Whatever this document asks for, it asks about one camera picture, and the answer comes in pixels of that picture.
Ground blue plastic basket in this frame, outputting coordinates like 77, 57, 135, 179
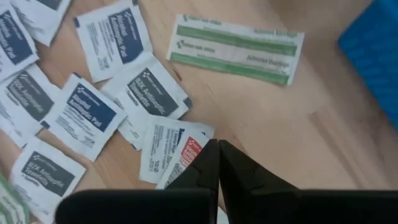
337, 0, 398, 131

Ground white packet red label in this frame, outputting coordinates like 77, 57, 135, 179
155, 130, 212, 190

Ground white packet grey label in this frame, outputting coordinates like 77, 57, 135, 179
0, 63, 63, 149
101, 51, 193, 151
9, 0, 74, 47
9, 136, 87, 223

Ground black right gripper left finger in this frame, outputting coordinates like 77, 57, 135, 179
167, 139, 220, 191

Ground green striped bandage wrapper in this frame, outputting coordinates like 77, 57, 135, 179
0, 172, 30, 224
166, 14, 306, 86

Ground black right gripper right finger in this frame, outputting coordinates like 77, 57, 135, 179
219, 139, 300, 191

